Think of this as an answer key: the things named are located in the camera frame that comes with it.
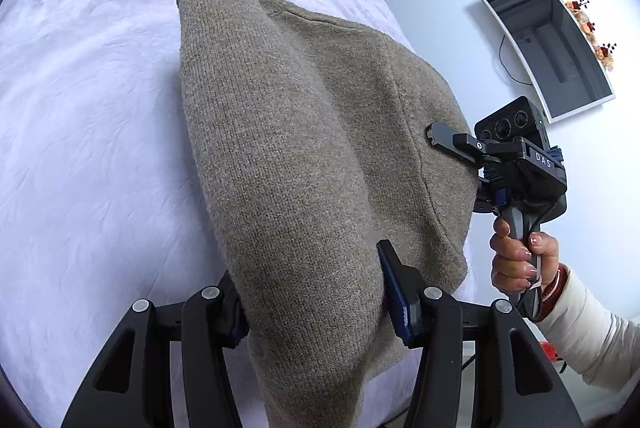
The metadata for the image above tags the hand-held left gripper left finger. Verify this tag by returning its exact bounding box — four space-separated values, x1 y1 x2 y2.
61 270 251 428

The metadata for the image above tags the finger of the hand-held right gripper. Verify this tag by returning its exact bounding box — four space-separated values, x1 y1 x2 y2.
425 120 483 169

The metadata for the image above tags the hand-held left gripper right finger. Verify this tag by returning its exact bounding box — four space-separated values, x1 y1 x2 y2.
376 239 585 428

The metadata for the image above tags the olive brown knit sweater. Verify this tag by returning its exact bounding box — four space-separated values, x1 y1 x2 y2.
176 0 481 428

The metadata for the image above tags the person's right hand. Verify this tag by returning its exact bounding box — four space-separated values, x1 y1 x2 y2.
490 218 561 295

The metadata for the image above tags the curved monitor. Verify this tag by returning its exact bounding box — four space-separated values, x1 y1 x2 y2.
478 0 615 125

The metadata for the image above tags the orange flower decoration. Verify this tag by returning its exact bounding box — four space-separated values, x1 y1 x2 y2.
565 0 618 71

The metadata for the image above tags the white plush blanket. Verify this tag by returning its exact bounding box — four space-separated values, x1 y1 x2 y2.
0 0 481 428

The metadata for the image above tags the black monitor cable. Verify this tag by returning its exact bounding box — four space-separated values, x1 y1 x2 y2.
498 33 533 86

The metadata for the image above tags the red bracelet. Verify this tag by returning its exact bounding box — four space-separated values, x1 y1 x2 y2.
537 265 568 321

